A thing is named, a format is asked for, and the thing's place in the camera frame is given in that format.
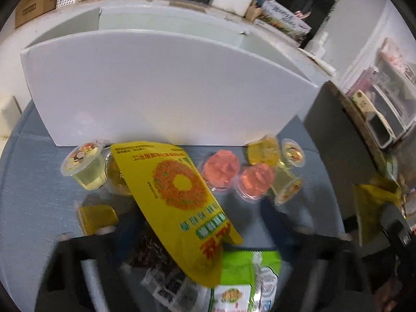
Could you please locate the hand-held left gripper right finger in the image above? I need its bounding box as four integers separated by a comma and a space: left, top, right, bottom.
259, 198, 373, 312

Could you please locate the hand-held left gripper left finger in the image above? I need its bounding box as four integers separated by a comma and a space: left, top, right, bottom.
35, 211, 146, 312

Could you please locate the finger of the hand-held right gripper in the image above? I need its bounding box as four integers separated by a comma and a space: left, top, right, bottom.
380, 200, 408, 231

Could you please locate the large yellow snack bag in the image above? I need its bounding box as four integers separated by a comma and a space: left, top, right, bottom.
110, 141, 244, 288

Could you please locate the white corrugated plastic box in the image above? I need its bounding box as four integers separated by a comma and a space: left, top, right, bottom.
20, 3, 333, 147

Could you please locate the small yellow snack packet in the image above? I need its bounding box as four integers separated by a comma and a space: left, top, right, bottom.
75, 205, 119, 236

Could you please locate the pale jelly cup orange lid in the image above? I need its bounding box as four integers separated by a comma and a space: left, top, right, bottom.
270, 168, 305, 206

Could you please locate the pink jelly cup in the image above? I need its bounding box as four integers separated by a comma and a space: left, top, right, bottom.
201, 149, 242, 193
235, 162, 276, 203

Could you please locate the dark seaweed snack packet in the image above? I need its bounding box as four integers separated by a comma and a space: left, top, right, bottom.
128, 224, 210, 312

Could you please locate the green snack packet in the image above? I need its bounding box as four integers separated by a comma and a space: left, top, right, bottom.
210, 250, 283, 312

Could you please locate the clear jelly cup cartoon lid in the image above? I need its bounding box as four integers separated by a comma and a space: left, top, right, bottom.
280, 138, 306, 168

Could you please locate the yellow jelly cup with lid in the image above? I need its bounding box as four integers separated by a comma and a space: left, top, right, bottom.
60, 139, 111, 192

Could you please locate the dark board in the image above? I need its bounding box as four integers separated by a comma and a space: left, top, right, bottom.
303, 81, 392, 209

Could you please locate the clear plastic storage bin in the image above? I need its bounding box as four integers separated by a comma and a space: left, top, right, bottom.
346, 37, 416, 148

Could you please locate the printed floral box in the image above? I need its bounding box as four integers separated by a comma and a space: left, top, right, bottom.
258, 0, 313, 43

